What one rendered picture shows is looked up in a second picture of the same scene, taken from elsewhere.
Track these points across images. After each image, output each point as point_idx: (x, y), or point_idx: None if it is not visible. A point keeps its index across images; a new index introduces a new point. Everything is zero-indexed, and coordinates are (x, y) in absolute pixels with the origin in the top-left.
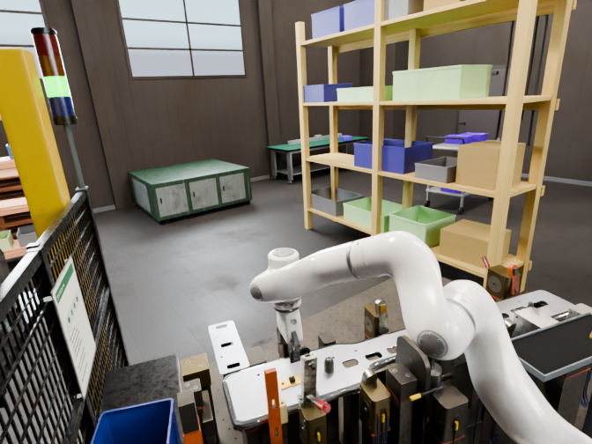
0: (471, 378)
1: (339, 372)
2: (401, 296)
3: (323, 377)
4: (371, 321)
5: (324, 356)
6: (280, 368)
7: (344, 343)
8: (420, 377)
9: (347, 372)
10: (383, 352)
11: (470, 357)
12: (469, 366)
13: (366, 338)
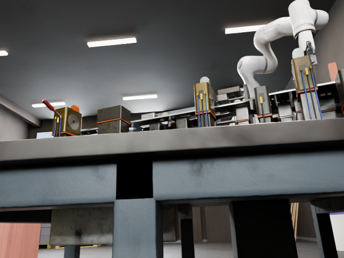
0: (259, 86)
1: (277, 104)
2: (272, 50)
3: (291, 102)
4: (212, 95)
5: (278, 95)
6: (323, 87)
7: (252, 98)
8: (250, 103)
9: (271, 106)
10: (233, 110)
11: (255, 81)
12: (257, 83)
13: (210, 119)
